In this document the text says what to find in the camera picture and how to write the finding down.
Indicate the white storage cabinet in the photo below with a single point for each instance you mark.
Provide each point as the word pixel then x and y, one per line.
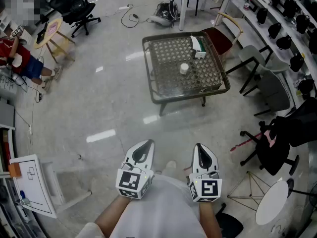
pixel 6 128

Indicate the person's right forearm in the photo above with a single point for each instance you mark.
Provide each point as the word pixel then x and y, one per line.
pixel 209 219

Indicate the person's left forearm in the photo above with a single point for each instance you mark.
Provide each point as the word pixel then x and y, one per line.
pixel 111 214

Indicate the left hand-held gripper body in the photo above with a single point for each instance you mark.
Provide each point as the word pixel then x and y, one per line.
pixel 127 180

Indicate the dark grey chair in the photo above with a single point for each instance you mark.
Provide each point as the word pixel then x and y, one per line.
pixel 275 90

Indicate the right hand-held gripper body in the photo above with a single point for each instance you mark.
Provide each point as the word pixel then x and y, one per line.
pixel 209 188

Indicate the pink paper sheet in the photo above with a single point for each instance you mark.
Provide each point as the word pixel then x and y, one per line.
pixel 52 29

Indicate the white power strip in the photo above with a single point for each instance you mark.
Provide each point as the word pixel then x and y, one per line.
pixel 123 7

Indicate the rattan glass-top coffee table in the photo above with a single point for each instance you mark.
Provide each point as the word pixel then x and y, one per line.
pixel 173 83

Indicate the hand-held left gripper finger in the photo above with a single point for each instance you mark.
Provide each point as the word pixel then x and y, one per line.
pixel 128 155
pixel 149 161

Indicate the orange block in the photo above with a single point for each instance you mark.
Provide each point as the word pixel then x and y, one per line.
pixel 15 170

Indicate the light grey black-legged chair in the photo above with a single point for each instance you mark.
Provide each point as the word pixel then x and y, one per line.
pixel 251 57

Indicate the red seat wooden chair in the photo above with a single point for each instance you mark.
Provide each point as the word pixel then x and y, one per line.
pixel 219 40

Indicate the round wooden side table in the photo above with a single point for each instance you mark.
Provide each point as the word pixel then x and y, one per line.
pixel 55 31

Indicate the white table with drawn lines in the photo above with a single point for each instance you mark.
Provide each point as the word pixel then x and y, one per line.
pixel 32 185

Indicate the row of black bags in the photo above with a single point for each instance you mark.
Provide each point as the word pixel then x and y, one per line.
pixel 275 30

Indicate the person's white shirt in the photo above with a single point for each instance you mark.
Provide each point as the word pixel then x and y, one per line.
pixel 161 207

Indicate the black floor fan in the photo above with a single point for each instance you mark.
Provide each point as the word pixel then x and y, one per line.
pixel 304 193

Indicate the long white shelf counter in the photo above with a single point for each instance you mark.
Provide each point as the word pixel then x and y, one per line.
pixel 250 28

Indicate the small blue object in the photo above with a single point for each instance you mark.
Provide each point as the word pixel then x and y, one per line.
pixel 22 194

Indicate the black tablet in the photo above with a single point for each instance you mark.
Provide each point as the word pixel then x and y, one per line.
pixel 41 33

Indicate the white cup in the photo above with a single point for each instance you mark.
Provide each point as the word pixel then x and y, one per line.
pixel 184 68

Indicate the green and white tissue pack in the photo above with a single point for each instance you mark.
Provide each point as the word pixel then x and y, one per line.
pixel 198 46

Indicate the black office chair pink cushion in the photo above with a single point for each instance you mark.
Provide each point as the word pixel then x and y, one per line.
pixel 272 147

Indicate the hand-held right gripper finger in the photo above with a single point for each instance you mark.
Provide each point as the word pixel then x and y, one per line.
pixel 195 162
pixel 214 163

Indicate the small red and white can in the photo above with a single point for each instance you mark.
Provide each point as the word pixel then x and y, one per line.
pixel 246 6

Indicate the person's white shoe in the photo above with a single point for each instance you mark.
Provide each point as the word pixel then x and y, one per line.
pixel 170 167

